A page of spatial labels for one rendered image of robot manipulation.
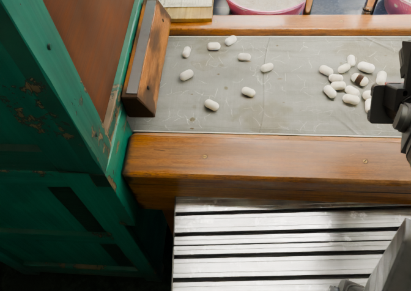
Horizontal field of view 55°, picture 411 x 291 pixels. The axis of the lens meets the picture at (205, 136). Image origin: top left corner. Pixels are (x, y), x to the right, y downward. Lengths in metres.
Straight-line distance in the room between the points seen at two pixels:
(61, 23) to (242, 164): 0.42
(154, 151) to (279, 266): 0.34
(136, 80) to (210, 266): 0.40
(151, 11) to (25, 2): 0.49
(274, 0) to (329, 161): 0.54
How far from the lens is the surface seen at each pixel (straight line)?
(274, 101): 0.91
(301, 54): 1.01
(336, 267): 0.83
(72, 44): 0.63
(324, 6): 1.26
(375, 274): 0.43
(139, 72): 0.82
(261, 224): 0.84
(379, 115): 0.72
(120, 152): 0.81
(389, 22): 1.11
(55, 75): 0.55
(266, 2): 1.17
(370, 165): 0.83
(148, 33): 0.90
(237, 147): 0.81
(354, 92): 0.94
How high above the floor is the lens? 1.45
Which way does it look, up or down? 57 degrees down
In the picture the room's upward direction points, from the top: 7 degrees counter-clockwise
